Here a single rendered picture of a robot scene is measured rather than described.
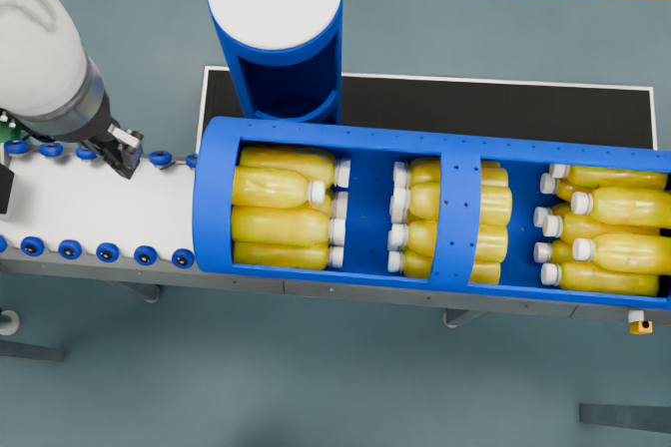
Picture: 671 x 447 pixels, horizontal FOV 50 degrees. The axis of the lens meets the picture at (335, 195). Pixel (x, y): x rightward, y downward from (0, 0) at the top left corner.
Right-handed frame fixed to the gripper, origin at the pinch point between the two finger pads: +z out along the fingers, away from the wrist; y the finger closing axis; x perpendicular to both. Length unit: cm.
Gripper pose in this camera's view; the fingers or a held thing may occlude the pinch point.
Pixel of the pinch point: (122, 160)
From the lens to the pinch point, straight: 94.3
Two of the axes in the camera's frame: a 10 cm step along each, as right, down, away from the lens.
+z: 0.1, 2.7, 9.6
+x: -4.1, 8.8, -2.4
